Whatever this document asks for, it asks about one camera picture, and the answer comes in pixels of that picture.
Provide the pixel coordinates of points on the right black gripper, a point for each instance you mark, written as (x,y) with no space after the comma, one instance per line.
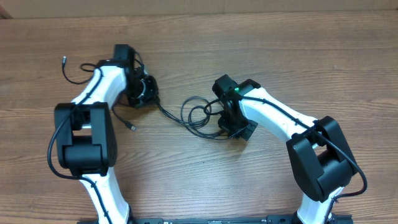
(226,126)

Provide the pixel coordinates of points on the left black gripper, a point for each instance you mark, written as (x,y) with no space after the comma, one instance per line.
(152,96)

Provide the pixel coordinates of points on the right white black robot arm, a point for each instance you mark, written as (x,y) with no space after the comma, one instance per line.
(322,162)

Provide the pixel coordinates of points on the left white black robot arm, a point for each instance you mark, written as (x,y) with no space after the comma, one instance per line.
(83,146)

